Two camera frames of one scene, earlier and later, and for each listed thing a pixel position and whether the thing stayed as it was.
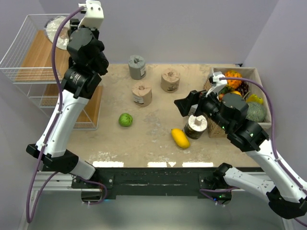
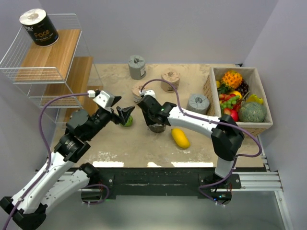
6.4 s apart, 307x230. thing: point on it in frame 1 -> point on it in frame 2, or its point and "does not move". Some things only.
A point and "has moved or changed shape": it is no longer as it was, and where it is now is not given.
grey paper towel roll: (137, 67) does not move
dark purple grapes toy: (243, 88) does not move
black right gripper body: (207, 105) -> (148, 118)
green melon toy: (256, 112) does not move
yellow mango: (180, 138) does not move
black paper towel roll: (195, 126) has moved or changed shape
